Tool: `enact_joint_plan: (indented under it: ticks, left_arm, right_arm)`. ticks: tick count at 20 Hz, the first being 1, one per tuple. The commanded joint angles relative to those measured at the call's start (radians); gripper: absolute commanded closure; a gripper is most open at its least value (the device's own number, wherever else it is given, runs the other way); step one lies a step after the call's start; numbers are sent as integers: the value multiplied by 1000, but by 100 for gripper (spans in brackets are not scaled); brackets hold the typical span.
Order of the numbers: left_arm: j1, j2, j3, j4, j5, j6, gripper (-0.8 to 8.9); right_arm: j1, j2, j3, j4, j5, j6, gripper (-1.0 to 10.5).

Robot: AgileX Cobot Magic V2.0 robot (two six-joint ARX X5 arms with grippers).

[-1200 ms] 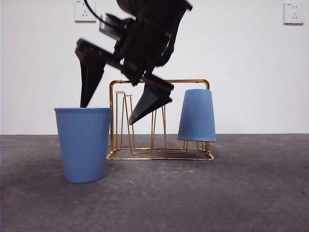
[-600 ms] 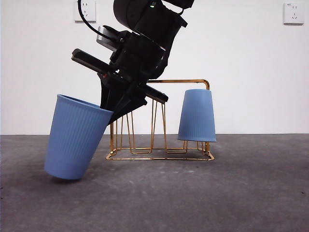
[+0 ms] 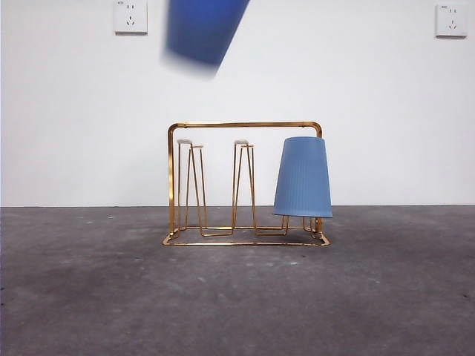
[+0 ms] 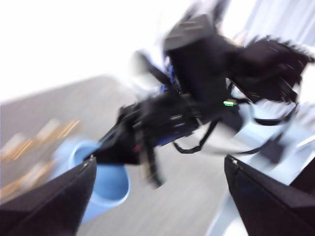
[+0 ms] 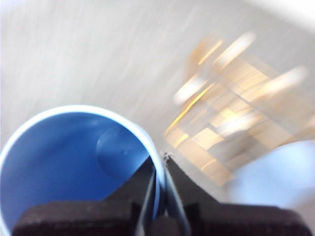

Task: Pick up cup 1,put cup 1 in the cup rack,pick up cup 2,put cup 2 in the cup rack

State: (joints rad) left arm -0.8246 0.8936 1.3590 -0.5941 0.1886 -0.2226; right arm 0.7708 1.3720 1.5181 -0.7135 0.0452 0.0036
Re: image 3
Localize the blue ribbed plastic cup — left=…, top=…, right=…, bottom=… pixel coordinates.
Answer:
left=272, top=136, right=334, bottom=220
left=160, top=0, right=252, bottom=79

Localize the gold wire cup rack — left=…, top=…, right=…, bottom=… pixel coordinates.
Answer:
left=162, top=121, right=330, bottom=247

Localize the white wall socket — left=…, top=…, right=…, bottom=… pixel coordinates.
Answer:
left=114, top=0, right=148, bottom=36
left=435, top=3, right=468, bottom=39

